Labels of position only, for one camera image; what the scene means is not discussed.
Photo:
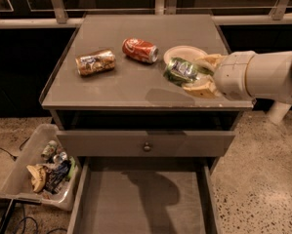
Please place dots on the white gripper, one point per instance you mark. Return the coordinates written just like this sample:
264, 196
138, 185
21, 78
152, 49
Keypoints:
231, 76

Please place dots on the green soda can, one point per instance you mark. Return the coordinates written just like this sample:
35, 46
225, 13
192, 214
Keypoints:
180, 71

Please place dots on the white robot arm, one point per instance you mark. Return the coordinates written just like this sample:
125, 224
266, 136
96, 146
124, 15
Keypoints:
248, 76

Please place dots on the red cola can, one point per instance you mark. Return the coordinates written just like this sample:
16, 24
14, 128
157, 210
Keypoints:
140, 50

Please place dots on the round drawer knob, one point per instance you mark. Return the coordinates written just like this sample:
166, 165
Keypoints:
147, 147

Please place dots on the grey drawer cabinet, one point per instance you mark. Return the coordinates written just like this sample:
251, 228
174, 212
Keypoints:
134, 96

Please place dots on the gold brown can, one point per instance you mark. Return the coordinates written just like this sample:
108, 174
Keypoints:
96, 62

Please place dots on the grey top drawer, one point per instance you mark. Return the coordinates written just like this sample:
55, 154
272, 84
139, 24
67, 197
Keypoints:
131, 143

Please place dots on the grey open middle drawer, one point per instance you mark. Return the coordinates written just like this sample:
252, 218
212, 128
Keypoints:
144, 196

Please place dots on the can in bin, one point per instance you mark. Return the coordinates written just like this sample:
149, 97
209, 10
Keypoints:
50, 150

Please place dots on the white paper bowl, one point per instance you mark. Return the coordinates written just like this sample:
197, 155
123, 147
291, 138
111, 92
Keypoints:
188, 53

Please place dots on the metal window railing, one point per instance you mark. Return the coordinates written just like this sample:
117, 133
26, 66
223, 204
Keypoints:
71, 13

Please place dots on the clear plastic bin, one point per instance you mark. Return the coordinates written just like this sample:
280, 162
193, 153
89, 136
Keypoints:
17, 184

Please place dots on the crumpled yellow bag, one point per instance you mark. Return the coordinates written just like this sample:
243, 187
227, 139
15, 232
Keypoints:
38, 177

